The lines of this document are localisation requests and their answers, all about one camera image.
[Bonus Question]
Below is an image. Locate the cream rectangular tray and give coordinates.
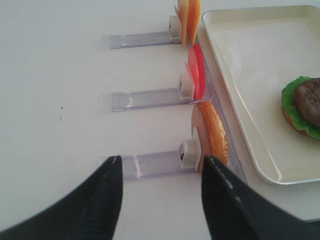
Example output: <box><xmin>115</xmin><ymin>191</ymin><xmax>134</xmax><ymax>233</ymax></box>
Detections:
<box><xmin>202</xmin><ymin>5</ymin><xmax>320</xmax><ymax>185</ymax></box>

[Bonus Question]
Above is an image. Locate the clear rack track for tomato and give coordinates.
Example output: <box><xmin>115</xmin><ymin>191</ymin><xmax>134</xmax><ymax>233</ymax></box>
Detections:
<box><xmin>101</xmin><ymin>73</ymin><xmax>198</xmax><ymax>112</ymax></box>

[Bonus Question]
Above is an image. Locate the orange cheese slice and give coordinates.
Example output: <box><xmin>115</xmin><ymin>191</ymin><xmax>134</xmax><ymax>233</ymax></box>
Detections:
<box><xmin>187</xmin><ymin>0</ymin><xmax>201</xmax><ymax>45</ymax></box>

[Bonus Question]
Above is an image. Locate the green lettuce on tray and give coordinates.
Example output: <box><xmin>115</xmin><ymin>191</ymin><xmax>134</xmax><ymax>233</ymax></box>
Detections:
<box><xmin>281</xmin><ymin>76</ymin><xmax>320</xmax><ymax>140</ymax></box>

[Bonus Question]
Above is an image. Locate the clear left rack long rail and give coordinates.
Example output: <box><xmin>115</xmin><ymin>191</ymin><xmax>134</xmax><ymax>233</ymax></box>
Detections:
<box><xmin>191</xmin><ymin>32</ymin><xmax>247</xmax><ymax>184</ymax></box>

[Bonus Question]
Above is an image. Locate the clear rack track for bun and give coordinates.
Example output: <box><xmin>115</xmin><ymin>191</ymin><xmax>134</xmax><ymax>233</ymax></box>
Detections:
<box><xmin>100</xmin><ymin>138</ymin><xmax>202</xmax><ymax>181</ymax></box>

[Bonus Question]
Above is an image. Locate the clear rack track for cheese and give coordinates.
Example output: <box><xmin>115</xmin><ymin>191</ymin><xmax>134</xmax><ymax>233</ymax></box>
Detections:
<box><xmin>102</xmin><ymin>15</ymin><xmax>182</xmax><ymax>50</ymax></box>

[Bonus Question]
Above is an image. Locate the brown meat patty on tray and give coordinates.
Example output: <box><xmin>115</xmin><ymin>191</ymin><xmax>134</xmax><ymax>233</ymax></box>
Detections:
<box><xmin>293</xmin><ymin>77</ymin><xmax>320</xmax><ymax>126</ymax></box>

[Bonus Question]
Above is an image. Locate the bottom bun on tray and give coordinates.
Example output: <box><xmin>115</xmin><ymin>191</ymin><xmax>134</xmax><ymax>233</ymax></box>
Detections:
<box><xmin>281</xmin><ymin>107</ymin><xmax>307</xmax><ymax>136</ymax></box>

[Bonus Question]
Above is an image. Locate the red tomato slice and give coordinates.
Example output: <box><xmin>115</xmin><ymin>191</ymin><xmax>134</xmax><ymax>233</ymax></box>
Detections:
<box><xmin>187</xmin><ymin>43</ymin><xmax>206</xmax><ymax>100</ymax></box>

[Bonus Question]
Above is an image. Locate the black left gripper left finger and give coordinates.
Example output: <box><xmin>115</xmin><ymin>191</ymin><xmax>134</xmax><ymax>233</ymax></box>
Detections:
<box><xmin>0</xmin><ymin>156</ymin><xmax>123</xmax><ymax>240</ymax></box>

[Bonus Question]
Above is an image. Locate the yellow cheese slice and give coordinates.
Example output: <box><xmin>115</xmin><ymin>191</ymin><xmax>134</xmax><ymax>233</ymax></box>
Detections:
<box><xmin>176</xmin><ymin>0</ymin><xmax>189</xmax><ymax>46</ymax></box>

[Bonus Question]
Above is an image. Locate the bun slice on left rack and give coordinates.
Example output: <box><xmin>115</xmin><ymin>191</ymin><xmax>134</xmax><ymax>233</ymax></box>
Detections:
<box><xmin>191</xmin><ymin>101</ymin><xmax>229</xmax><ymax>173</ymax></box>

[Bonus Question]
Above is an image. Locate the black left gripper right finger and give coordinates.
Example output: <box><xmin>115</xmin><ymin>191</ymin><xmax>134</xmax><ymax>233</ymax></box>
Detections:
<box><xmin>201</xmin><ymin>156</ymin><xmax>320</xmax><ymax>240</ymax></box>

